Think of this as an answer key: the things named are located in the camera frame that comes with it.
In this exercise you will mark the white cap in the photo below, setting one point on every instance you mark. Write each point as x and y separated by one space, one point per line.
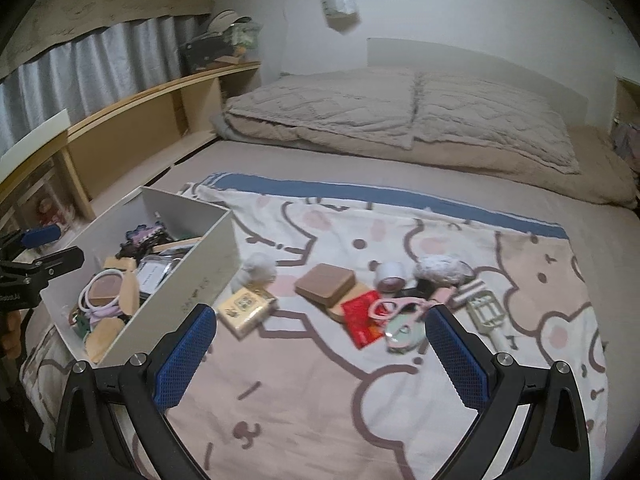
227 20

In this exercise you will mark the beige printed valance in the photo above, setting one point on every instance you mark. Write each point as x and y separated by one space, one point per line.
100 15

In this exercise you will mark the small wooden block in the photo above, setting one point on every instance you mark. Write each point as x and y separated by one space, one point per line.
120 263

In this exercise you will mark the beige comb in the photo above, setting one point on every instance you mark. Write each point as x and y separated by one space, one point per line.
487 317

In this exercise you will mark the wooden shelf unit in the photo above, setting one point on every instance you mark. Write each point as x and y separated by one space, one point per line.
130 130

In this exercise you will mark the white storage box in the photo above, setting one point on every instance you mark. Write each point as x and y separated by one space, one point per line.
205 265

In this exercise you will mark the beige quilted pillow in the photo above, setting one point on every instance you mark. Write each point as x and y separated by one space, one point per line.
490 120
320 105

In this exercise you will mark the green plush toy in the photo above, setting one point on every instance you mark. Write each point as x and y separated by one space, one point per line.
245 37

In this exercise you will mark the white tape roll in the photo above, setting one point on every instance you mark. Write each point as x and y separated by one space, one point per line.
391 275

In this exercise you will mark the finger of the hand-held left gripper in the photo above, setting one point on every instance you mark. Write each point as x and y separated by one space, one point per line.
40 236
55 262

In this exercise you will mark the red packet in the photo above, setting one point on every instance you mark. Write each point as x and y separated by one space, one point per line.
362 325

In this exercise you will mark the pink scissors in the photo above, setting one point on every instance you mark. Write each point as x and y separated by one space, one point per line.
395 306

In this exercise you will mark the striped hair clip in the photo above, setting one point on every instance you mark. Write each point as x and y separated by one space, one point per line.
467 291

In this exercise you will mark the beige duvet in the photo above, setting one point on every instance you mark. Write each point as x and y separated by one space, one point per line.
595 170

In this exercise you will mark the white board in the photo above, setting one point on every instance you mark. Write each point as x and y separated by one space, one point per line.
35 140

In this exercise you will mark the grey fluffy scrunchie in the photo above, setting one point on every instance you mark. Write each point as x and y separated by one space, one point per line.
442 267

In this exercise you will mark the mint hand mirror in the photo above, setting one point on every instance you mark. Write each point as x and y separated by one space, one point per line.
407 335

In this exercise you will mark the white headboard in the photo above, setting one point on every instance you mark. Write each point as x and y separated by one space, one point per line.
475 62

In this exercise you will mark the round wooden board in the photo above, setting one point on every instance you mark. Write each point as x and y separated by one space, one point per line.
342 307

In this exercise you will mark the printed cartoon blanket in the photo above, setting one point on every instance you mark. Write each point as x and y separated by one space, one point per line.
300 400

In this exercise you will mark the white plush ball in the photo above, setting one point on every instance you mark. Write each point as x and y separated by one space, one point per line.
257 267

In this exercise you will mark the grey curtain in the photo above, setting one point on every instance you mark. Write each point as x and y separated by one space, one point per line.
90 65

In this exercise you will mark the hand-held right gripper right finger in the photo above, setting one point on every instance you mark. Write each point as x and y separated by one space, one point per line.
455 360

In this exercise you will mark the black bag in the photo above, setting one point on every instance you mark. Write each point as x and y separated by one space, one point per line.
205 55

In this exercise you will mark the pile of clothes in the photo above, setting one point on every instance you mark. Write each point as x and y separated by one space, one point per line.
629 142

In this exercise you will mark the light wooden stick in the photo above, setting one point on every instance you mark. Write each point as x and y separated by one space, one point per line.
175 246

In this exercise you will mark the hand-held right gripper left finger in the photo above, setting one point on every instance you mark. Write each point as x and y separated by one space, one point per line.
182 360

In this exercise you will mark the yellow printed box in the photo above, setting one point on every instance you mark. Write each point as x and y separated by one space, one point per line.
245 310

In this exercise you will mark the dark toy dinosaur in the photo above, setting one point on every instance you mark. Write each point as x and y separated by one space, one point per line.
145 237

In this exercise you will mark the red doll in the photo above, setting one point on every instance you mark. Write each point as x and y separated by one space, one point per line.
50 210

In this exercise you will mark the clear plastic labelled box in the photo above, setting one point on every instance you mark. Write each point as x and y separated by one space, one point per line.
155 275

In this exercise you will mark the brown square box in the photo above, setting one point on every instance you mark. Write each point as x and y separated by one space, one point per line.
322 282

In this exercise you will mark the person's left hand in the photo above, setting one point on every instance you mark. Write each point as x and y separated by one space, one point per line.
11 332

